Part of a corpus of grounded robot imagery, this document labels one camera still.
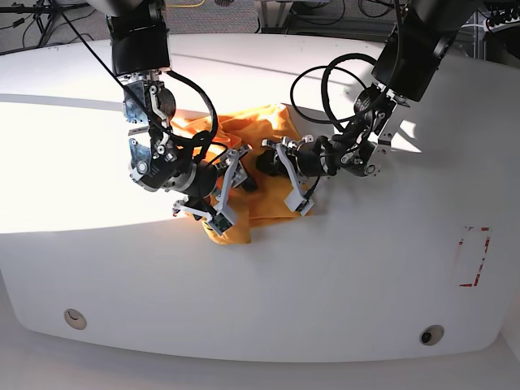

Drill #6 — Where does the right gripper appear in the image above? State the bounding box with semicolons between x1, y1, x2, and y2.
171;145;258;222

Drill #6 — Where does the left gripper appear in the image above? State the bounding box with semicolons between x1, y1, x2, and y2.
255;136;337;199

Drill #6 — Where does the orange T-shirt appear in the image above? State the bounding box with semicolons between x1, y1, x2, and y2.
169;103;316;247

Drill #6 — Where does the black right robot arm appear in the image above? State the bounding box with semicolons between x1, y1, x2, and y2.
90;1;251;231

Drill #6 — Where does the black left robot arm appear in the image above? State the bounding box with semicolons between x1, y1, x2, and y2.
256;1;481;182

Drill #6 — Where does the red tape rectangle marking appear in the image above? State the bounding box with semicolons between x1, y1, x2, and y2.
455;226;492;288

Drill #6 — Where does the left table grommet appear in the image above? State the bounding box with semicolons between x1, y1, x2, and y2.
63;309;87;331

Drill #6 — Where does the table grommet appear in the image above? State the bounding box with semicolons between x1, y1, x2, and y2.
419;325;444;346
63;309;87;331

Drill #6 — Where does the right table grommet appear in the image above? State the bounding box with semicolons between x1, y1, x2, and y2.
419;325;444;346

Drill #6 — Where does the white power strip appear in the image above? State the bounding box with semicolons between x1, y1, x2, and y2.
484;7;519;33

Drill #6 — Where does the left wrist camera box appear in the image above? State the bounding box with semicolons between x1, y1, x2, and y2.
284;189;314;216

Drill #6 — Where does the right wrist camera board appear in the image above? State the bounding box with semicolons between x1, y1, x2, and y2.
207;212;234;236

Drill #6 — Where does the aluminium frame profile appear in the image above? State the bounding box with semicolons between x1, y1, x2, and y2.
253;1;293;28

